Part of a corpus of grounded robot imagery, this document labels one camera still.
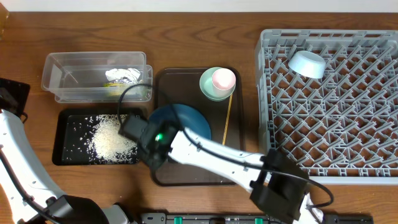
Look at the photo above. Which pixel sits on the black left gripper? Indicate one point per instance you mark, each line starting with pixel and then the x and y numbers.
pixel 15 90

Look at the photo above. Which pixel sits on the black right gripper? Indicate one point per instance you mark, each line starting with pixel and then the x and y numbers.
pixel 147 155

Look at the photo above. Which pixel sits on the dark blue plate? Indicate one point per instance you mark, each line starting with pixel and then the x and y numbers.
pixel 189 117

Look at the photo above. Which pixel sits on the pile of rice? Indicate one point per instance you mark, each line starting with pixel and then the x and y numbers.
pixel 94 140

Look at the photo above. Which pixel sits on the yellow green snack wrapper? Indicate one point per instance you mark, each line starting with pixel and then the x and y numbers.
pixel 116 87

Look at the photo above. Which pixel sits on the white tissue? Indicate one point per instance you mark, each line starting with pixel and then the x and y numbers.
pixel 120 75

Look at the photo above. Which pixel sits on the wooden chopstick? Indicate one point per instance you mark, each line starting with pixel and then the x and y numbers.
pixel 227 119

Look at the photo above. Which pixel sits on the mint green bowl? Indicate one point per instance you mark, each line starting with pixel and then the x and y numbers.
pixel 206 86

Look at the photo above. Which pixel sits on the pink cup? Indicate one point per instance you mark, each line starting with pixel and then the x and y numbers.
pixel 223 81

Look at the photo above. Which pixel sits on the light blue bowl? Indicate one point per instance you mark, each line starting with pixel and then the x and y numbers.
pixel 308 64

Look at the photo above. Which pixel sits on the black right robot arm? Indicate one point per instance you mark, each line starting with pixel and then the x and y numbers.
pixel 276 185

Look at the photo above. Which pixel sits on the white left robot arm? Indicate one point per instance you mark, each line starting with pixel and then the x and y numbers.
pixel 32 194

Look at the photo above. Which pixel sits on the grey plastic dishwasher rack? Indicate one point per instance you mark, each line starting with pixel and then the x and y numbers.
pixel 341 128

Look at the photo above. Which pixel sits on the brown serving tray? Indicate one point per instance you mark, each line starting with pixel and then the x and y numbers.
pixel 182 86

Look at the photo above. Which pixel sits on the black rectangular tray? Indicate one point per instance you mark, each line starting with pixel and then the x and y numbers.
pixel 62 126

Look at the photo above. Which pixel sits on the clear plastic bin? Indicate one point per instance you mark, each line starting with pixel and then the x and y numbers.
pixel 78 77

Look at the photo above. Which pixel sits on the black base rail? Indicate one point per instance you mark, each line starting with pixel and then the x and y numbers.
pixel 163 218

